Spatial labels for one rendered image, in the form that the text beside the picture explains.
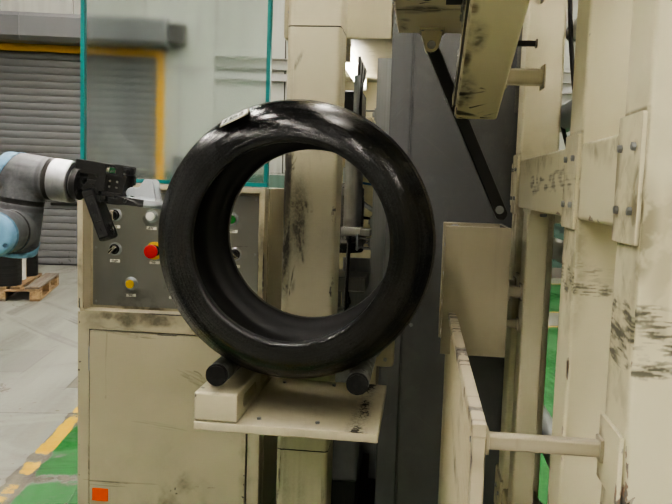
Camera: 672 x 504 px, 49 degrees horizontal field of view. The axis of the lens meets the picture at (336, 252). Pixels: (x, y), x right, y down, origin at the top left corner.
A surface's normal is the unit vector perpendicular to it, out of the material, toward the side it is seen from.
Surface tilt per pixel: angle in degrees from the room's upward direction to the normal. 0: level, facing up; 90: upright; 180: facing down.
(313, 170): 90
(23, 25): 90
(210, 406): 90
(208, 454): 90
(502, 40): 162
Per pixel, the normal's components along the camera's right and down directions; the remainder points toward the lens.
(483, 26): -0.07, 0.97
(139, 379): -0.11, 0.09
